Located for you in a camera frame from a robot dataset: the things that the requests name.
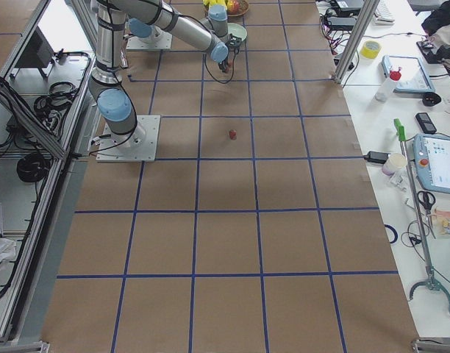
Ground yellow tape roll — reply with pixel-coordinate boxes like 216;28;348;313
360;40;382;60

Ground aluminium frame post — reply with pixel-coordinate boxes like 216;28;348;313
333;0;379;84

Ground white paper cup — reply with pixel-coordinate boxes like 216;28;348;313
382;153;407;176

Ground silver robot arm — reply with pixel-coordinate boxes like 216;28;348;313
89;1;229;148
127;2;231;54

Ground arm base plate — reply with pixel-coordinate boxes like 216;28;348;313
126;33;172;51
96;115;161;163

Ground brown wicker basket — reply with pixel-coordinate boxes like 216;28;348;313
226;0;249;16

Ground black scissors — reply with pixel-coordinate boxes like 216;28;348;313
417;190;436;239

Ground strawberry with green cap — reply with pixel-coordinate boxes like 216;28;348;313
229;129;237;140

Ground yellow banana bunch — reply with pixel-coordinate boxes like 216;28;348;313
203;0;227;9

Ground grabber reacher tool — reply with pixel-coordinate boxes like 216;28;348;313
393;118;450;316

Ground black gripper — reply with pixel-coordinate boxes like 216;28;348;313
226;33;242;50
218;56;229;71

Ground black power adapter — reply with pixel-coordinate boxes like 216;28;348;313
363;151;390;165

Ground red cap plastic bottle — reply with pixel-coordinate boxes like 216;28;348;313
374;68;401;102

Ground pale green plate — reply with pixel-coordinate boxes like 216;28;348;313
227;23;248;42

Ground teach pendant tablet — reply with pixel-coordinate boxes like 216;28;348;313
381;55;435;94
412;134;450;194

